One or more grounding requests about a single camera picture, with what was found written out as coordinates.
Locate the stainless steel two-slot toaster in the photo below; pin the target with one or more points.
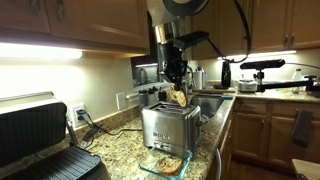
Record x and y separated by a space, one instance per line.
166 128

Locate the wooden wall cabinet, raised-panel doors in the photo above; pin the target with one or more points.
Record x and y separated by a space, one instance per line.
100 20

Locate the clear glass food container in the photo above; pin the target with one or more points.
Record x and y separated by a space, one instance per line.
150 160

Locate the Franka Panda robot arm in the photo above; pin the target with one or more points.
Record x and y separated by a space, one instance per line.
160 11

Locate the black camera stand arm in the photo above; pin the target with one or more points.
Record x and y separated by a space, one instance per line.
283 85

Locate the black panini press grill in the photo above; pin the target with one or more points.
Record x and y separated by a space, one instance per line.
30 133

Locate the kitchen window with grey frame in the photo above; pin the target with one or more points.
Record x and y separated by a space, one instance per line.
143 71

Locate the stainless steel kitchen sink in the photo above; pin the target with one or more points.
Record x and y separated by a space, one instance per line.
206 105

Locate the light wooden table corner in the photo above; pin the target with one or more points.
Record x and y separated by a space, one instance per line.
308 170

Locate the brown toasted bread slice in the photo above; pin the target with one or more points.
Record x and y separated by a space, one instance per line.
178 97
170 165

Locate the short under-cabinet light strip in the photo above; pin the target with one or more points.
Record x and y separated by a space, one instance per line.
260 54

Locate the small dark-capped bottle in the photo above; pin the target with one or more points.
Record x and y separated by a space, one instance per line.
152 96

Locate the grey cup with black lid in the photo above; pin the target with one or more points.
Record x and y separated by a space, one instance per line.
143 99

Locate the long under-cabinet light strip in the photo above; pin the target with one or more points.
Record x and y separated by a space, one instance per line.
36 51

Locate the white wall power outlet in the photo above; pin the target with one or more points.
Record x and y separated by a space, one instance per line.
73 120

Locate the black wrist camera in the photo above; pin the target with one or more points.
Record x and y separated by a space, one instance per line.
191 38

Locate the wooden cutting board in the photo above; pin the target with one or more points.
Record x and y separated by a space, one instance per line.
213 90

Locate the chrome pull-down kitchen faucet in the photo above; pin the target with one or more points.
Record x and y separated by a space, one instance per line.
191 78

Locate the black bar-shaped stereo camera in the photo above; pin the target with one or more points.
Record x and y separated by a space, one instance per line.
263 64

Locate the dark hanging dish towel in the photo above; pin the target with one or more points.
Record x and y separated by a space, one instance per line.
301 128

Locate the white wall switch plate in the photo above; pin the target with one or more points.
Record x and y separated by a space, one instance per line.
120 101

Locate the clear plastic bottle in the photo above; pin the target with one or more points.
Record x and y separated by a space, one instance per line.
297 80

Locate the wooden base cabinet with drawers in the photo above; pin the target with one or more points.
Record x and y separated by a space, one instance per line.
256 133

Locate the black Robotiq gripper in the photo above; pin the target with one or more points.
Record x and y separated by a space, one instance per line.
171 60

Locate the black coffee maker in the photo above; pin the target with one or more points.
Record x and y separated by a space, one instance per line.
226 75

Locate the wooden cabinet under counter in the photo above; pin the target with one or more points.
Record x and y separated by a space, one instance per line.
227 150

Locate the small black soap bottle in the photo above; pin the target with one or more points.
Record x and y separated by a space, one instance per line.
162 95

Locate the wooden wall cabinet, flat doors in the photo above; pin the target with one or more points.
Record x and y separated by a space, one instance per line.
273 23

